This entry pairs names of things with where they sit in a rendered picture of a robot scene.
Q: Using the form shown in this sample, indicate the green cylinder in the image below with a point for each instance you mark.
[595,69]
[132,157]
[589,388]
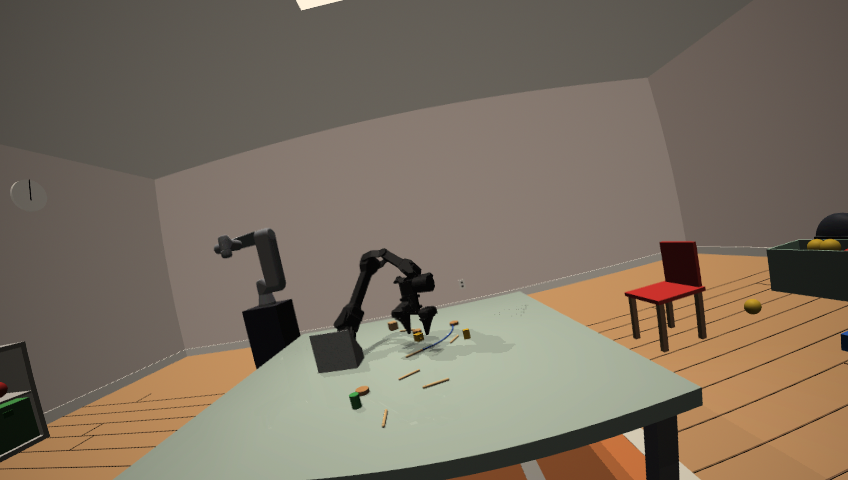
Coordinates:
[355,400]

